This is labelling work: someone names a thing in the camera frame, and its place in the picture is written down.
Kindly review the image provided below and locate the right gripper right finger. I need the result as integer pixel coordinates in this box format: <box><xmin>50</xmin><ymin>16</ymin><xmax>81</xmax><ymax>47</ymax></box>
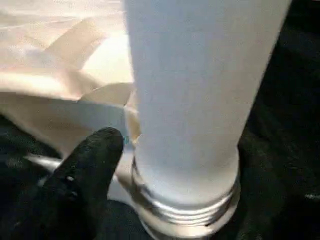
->
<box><xmin>236</xmin><ymin>139</ymin><xmax>320</xmax><ymax>240</ymax></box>

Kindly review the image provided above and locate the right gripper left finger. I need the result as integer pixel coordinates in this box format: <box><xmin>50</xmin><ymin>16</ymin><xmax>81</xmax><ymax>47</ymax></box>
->
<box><xmin>0</xmin><ymin>126</ymin><xmax>125</xmax><ymax>240</ymax></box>

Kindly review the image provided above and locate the white plastic table top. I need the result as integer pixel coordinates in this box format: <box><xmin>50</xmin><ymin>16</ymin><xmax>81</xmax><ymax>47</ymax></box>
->
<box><xmin>0</xmin><ymin>0</ymin><xmax>142</xmax><ymax>203</ymax></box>

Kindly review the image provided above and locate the white plastic table leg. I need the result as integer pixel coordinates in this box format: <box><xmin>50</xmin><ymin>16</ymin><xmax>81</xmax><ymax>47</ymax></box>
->
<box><xmin>123</xmin><ymin>0</ymin><xmax>294</xmax><ymax>240</ymax></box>

